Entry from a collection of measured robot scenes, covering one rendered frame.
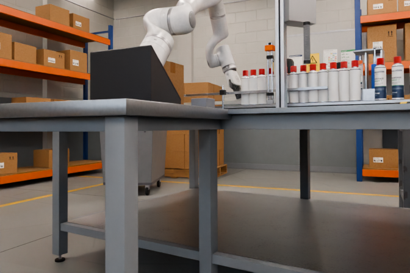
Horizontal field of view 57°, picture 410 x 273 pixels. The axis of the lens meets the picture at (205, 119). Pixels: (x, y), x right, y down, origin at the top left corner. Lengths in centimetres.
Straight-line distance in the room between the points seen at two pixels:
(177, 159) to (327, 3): 349
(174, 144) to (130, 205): 463
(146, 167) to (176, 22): 276
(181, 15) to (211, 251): 100
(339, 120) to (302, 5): 82
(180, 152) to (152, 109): 455
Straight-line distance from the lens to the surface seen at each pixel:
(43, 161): 589
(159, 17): 167
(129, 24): 814
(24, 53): 563
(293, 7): 202
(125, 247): 100
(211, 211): 165
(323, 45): 644
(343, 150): 642
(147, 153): 417
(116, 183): 97
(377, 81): 200
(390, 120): 139
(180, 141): 555
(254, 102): 217
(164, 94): 135
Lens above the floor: 76
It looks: 1 degrees up
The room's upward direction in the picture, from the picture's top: straight up
